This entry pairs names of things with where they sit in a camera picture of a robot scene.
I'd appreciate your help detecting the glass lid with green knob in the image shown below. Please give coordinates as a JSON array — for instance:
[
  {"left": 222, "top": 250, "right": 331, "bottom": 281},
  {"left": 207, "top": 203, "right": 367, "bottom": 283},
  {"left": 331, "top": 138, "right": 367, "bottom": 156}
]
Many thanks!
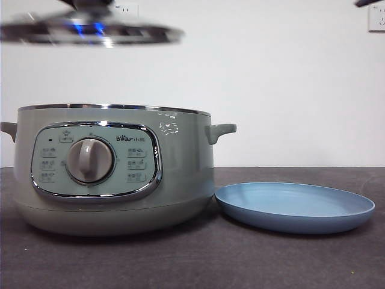
[{"left": 0, "top": 5, "right": 186, "bottom": 49}]

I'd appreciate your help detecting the pale green electric steamer pot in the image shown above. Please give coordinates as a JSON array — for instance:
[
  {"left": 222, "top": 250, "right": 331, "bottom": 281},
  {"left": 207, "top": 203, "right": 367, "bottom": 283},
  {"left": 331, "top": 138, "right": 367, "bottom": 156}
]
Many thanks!
[{"left": 0, "top": 103, "right": 238, "bottom": 237}]

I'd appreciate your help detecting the blue round plate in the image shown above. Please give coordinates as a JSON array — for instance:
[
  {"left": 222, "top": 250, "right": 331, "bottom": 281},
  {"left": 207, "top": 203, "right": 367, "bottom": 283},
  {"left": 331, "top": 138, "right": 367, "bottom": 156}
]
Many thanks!
[{"left": 214, "top": 181, "right": 376, "bottom": 235}]

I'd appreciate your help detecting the white wall socket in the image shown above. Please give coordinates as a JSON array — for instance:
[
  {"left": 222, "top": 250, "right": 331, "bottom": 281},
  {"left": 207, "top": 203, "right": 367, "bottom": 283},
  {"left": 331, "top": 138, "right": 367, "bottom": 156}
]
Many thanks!
[
  {"left": 114, "top": 4, "right": 140, "bottom": 19},
  {"left": 368, "top": 5, "right": 385, "bottom": 33}
]

